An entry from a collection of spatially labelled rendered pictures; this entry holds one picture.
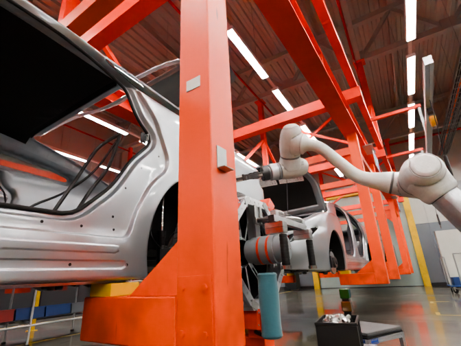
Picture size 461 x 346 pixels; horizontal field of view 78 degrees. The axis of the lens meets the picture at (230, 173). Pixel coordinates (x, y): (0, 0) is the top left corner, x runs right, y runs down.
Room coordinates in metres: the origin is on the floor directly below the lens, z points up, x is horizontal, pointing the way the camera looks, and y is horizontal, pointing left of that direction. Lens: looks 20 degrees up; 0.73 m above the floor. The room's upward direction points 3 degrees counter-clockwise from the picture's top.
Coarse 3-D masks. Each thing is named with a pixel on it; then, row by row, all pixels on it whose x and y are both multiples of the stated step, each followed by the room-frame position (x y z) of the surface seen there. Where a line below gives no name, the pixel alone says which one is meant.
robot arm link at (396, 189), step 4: (396, 172) 1.21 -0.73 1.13; (396, 176) 1.20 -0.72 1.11; (396, 180) 1.19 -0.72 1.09; (392, 184) 1.20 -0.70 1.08; (396, 184) 1.20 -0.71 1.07; (392, 188) 1.21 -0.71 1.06; (396, 188) 1.21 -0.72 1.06; (400, 188) 1.18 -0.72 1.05; (392, 192) 1.23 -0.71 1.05; (396, 192) 1.22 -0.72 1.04; (400, 192) 1.20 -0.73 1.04; (404, 192) 1.18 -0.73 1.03; (404, 196) 1.23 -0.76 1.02; (408, 196) 1.22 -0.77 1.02; (412, 196) 1.18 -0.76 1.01
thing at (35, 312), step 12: (0, 192) 3.66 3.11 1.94; (12, 300) 4.49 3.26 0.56; (0, 312) 3.91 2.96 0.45; (12, 312) 4.03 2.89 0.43; (24, 312) 4.15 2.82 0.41; (36, 312) 4.28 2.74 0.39; (48, 312) 4.42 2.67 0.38; (60, 312) 4.58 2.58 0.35; (72, 312) 4.73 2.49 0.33; (24, 324) 4.25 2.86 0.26; (36, 324) 4.26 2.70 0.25; (72, 324) 5.35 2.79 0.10
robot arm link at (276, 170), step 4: (268, 164) 1.40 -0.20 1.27; (272, 164) 1.38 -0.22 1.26; (276, 164) 1.38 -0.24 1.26; (272, 168) 1.37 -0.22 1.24; (276, 168) 1.37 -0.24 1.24; (280, 168) 1.37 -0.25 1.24; (272, 172) 1.37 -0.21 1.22; (276, 172) 1.37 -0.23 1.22; (280, 172) 1.38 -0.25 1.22; (272, 176) 1.38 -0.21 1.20; (276, 176) 1.39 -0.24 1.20; (280, 176) 1.39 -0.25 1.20; (272, 180) 1.41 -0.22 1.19
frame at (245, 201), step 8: (240, 200) 1.42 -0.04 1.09; (248, 200) 1.45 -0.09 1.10; (256, 200) 1.52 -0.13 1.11; (240, 208) 1.38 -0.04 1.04; (264, 208) 1.60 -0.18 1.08; (240, 216) 1.38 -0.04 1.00; (264, 216) 1.69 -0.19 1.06; (272, 264) 1.75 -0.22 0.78; (280, 264) 1.72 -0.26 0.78; (272, 272) 1.74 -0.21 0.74; (280, 272) 1.71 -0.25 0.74; (280, 280) 1.70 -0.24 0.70; (248, 296) 1.40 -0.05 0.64; (248, 304) 1.41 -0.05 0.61; (256, 304) 1.45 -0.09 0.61
